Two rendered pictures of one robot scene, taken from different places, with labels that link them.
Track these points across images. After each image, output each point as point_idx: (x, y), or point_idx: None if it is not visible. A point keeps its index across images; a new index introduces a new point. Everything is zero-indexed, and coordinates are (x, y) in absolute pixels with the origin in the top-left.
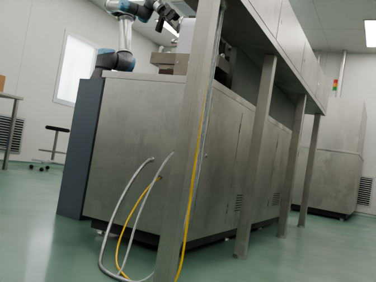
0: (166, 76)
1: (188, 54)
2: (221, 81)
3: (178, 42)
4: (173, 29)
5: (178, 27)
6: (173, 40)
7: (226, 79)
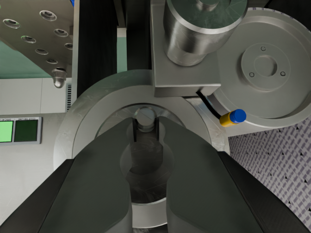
0: None
1: (4, 43)
2: (145, 36)
3: (75, 46)
4: (99, 135)
5: (56, 138)
6: (166, 29)
7: (126, 48)
